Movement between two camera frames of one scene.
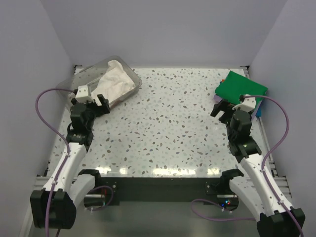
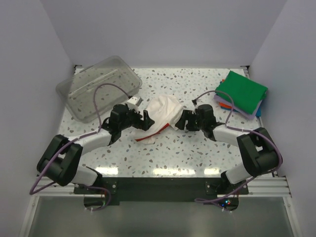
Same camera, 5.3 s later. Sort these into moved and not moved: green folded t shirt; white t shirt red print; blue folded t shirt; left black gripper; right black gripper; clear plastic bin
Moved: left black gripper; white t shirt red print; right black gripper
Not moved: blue folded t shirt; green folded t shirt; clear plastic bin
